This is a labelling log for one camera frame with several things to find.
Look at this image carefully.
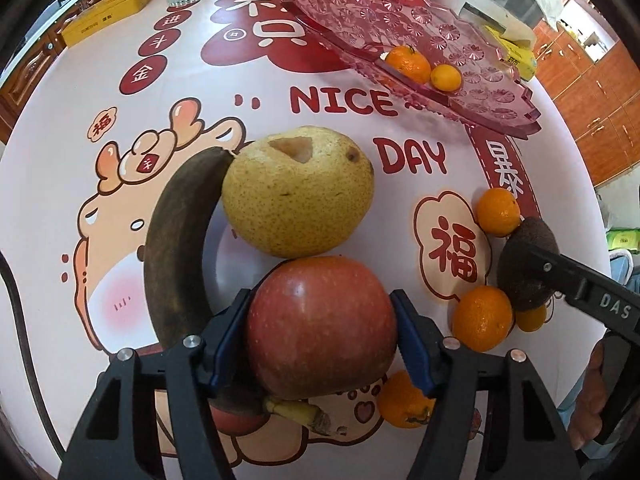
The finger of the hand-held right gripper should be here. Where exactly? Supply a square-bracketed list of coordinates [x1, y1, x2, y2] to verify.
[519, 241, 587, 302]

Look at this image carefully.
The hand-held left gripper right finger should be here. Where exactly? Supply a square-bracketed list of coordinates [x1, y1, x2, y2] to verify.
[389, 288, 583, 480]

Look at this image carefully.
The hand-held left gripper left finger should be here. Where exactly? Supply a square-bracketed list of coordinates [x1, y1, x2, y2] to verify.
[59, 287, 261, 480]

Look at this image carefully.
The dark avocado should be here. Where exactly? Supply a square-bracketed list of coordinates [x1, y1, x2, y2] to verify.
[497, 217, 561, 312]

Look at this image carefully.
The small yellow-orange tangerine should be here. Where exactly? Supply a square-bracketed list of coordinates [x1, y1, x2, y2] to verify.
[514, 305, 548, 333]
[430, 63, 462, 92]

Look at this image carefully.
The orange tangerine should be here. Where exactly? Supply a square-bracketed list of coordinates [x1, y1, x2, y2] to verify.
[474, 187, 522, 237]
[385, 45, 432, 85]
[451, 286, 516, 353]
[376, 370, 436, 429]

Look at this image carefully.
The red apple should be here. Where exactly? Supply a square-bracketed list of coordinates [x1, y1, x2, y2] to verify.
[245, 255, 399, 401]

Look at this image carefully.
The dark overripe banana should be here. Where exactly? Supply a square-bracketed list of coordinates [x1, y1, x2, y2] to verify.
[143, 149, 348, 436]

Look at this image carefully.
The yellow pear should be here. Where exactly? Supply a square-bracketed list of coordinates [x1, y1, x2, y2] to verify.
[221, 126, 376, 259]

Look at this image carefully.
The pink plastic fruit plate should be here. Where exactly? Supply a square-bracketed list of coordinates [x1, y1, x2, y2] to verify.
[286, 0, 543, 140]

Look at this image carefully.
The person's right hand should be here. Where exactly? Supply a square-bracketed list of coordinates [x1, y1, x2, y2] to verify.
[569, 344, 610, 453]

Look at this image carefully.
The yellow tissue pack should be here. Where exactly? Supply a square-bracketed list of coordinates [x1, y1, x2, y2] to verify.
[487, 25, 538, 81]

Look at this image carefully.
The printed tablecloth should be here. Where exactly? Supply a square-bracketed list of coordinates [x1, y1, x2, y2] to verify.
[0, 0, 613, 480]

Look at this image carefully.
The wooden glass-door cabinet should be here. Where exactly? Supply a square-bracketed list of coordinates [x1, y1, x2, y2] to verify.
[0, 0, 116, 131]

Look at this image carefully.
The yellow flat box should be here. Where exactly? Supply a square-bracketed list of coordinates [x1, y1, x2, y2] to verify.
[60, 0, 153, 48]

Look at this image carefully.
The wooden cabinet with handles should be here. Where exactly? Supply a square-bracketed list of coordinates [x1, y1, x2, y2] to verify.
[532, 0, 640, 186]

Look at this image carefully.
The black cable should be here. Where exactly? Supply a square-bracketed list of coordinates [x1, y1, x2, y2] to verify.
[0, 250, 66, 461]

